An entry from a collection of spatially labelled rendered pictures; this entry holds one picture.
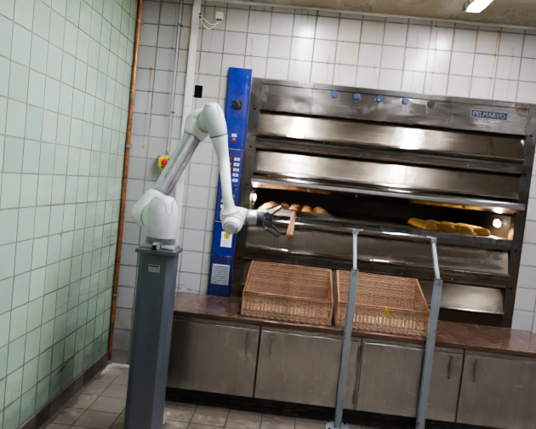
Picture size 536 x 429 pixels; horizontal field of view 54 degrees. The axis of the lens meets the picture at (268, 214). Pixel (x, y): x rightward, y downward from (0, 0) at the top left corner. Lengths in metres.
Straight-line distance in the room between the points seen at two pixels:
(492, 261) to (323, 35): 1.91
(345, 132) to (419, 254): 0.97
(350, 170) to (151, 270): 1.59
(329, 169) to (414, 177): 0.58
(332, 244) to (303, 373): 0.92
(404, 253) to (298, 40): 1.62
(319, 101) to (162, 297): 1.75
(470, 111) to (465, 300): 1.28
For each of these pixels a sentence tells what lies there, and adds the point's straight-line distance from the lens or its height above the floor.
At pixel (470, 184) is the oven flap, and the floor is 1.53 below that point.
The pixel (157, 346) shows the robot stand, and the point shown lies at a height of 0.51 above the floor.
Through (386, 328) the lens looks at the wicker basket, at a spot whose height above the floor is 0.61.
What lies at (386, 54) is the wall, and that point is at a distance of 3.81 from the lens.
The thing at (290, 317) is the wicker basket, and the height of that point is 0.61.
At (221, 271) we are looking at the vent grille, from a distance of 3.72.
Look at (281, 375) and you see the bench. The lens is 3.33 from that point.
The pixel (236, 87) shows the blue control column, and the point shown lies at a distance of 3.72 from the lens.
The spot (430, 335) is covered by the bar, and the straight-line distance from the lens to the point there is 3.28.
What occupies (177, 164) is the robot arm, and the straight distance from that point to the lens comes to 3.01.
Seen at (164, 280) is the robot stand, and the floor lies 0.85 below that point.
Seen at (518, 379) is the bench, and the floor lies 0.41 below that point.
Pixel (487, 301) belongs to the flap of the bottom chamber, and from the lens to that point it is 3.97.
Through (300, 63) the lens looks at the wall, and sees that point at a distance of 3.76.
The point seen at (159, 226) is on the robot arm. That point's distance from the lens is 2.76.
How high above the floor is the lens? 1.41
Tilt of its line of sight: 4 degrees down
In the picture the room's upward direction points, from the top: 6 degrees clockwise
